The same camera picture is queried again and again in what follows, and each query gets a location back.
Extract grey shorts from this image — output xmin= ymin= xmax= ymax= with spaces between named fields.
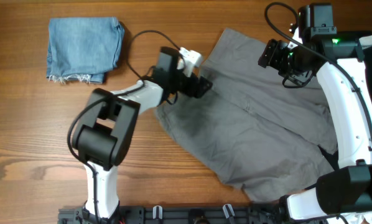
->
xmin=156 ymin=29 xmax=337 ymax=202

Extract black cable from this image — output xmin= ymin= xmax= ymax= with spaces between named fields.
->
xmin=264 ymin=1 xmax=372 ymax=224
xmin=67 ymin=29 xmax=187 ymax=224

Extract folded blue denim shorts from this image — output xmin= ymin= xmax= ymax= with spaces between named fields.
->
xmin=46 ymin=17 xmax=124 ymax=84

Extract black mounting rail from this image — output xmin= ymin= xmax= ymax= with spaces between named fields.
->
xmin=57 ymin=202 xmax=287 ymax=224

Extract white shirt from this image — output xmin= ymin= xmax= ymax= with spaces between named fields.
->
xmin=360 ymin=35 xmax=372 ymax=49

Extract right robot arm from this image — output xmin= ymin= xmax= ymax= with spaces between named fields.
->
xmin=258 ymin=3 xmax=372 ymax=223

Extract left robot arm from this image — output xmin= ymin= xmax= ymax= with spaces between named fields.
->
xmin=58 ymin=47 xmax=212 ymax=223

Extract right black cable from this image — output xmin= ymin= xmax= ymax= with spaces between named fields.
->
xmin=264 ymin=1 xmax=372 ymax=224

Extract left black cable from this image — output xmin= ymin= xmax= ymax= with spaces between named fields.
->
xmin=67 ymin=29 xmax=187 ymax=224

